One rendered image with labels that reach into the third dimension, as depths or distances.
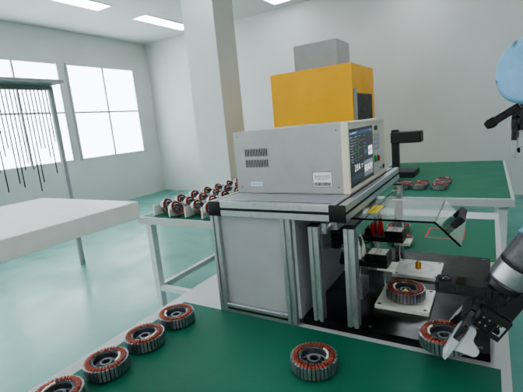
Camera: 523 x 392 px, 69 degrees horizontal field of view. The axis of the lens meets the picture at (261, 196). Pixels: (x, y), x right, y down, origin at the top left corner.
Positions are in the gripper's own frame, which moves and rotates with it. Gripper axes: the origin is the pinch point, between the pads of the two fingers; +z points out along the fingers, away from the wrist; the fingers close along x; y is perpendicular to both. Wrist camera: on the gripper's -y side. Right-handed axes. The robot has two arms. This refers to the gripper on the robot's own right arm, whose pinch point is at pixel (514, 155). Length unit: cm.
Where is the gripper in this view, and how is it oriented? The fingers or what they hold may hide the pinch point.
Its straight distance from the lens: 155.9
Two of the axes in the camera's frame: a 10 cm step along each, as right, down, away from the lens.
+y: 7.8, 0.4, -6.2
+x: 6.2, -2.0, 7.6
